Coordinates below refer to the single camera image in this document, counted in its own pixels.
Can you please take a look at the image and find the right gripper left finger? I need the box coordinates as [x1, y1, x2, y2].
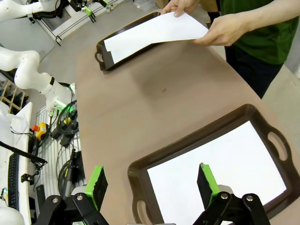
[35, 165, 110, 225]

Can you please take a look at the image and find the black keyboard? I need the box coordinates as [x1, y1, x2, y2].
[7, 153, 20, 210]

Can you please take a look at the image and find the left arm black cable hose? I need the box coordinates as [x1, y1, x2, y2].
[31, 0, 71, 21]

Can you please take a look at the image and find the black cable bundle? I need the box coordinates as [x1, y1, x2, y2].
[50, 100, 79, 147]

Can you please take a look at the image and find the bystander with orange apron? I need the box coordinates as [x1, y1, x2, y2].
[200, 0, 221, 13]

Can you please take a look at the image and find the white slotted mounting platform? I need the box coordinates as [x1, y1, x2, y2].
[35, 105, 83, 225]

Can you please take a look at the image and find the person's left forearm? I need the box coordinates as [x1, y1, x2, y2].
[243, 0, 300, 33]

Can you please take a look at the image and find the wooden lattice shelf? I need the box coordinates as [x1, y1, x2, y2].
[0, 78, 29, 115]

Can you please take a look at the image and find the person in green t-shirt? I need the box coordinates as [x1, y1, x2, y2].
[219, 0, 300, 99]

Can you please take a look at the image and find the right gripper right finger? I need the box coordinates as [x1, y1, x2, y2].
[193, 163, 270, 225]

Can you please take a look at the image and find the white desk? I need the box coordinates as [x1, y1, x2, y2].
[0, 102, 33, 225]

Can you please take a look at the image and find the person's right hand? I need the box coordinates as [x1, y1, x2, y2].
[161, 0, 200, 17]

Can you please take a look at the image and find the yellow emergency stop box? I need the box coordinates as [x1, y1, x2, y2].
[31, 121, 50, 139]

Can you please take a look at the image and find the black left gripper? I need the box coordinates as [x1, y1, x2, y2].
[69, 0, 109, 23]

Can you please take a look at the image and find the person's left hand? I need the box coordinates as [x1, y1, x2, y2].
[194, 14, 247, 47]

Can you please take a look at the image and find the dark brown serving tray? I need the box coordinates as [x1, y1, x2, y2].
[127, 104, 300, 225]
[95, 11, 162, 72]

